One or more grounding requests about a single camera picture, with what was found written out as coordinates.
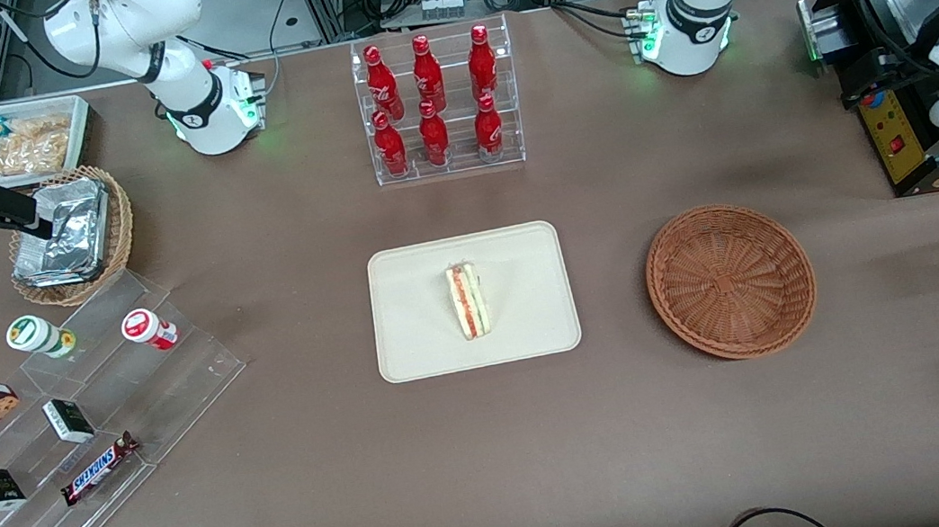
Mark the aluminium foil tray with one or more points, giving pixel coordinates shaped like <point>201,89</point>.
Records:
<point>71,234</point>

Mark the red rocker switch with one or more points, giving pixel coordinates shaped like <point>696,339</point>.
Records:
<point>898,145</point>

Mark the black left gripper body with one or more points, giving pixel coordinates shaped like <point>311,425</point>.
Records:
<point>902,60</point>

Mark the Snickers chocolate bar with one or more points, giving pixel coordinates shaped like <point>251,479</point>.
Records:
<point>97,468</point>

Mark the clear cracker bag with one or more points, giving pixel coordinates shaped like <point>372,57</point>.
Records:
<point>20,157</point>
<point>43,125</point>

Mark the light wicker basket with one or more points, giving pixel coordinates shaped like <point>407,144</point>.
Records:
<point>117,242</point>

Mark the green-lid sunflower cup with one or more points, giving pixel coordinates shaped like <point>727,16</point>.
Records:
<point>30,333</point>

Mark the white power strip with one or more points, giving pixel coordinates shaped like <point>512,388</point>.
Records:
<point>440,6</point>

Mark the clear acrylic bottle rack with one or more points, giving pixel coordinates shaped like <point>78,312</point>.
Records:
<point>418,170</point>

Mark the clear acrylic stepped shelf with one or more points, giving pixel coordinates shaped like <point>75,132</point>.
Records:
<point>177,384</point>

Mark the brown wicker basket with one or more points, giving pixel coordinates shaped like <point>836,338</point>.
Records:
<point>730,279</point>

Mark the red emergency stop knob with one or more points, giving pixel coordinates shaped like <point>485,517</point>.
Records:
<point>873,102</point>

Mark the cream plastic tray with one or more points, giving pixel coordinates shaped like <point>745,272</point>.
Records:
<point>423,324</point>

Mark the red-lid white cup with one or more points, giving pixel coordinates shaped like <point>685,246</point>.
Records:
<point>142,326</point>

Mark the red cola bottle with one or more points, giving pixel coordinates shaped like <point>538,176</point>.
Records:
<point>488,127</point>
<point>483,67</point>
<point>429,78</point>
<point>435,139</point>
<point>392,151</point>
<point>384,89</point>

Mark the triangular sandwich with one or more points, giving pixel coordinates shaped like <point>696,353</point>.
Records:
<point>468,304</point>

